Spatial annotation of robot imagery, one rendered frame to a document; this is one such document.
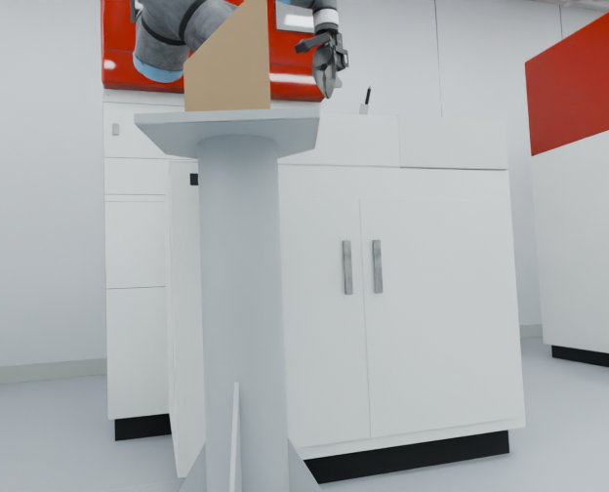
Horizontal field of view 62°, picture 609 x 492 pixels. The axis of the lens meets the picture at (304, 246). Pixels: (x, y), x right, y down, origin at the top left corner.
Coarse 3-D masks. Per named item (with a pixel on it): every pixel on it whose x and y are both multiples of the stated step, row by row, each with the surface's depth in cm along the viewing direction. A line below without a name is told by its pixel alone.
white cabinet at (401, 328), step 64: (192, 192) 123; (320, 192) 132; (384, 192) 137; (448, 192) 143; (192, 256) 121; (320, 256) 131; (384, 256) 136; (448, 256) 141; (512, 256) 148; (192, 320) 120; (320, 320) 129; (384, 320) 134; (448, 320) 140; (512, 320) 146; (192, 384) 119; (320, 384) 128; (384, 384) 133; (448, 384) 138; (512, 384) 144; (192, 448) 118; (320, 448) 127; (384, 448) 136; (448, 448) 142
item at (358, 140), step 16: (320, 112) 134; (320, 128) 133; (336, 128) 135; (352, 128) 136; (368, 128) 137; (384, 128) 139; (320, 144) 133; (336, 144) 134; (352, 144) 136; (368, 144) 137; (384, 144) 138; (192, 160) 132; (288, 160) 130; (304, 160) 132; (320, 160) 133; (336, 160) 134; (352, 160) 135; (368, 160) 137; (384, 160) 138
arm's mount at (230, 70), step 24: (264, 0) 93; (240, 24) 92; (264, 24) 93; (216, 48) 92; (240, 48) 92; (264, 48) 92; (192, 72) 91; (216, 72) 92; (240, 72) 92; (264, 72) 92; (192, 96) 91; (216, 96) 91; (240, 96) 91; (264, 96) 92
